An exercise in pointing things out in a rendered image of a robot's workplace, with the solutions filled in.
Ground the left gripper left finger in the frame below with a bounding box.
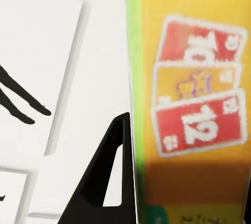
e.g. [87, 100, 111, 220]
[58, 112, 137, 224]

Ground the board game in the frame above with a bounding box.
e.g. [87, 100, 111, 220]
[125, 0, 251, 224]

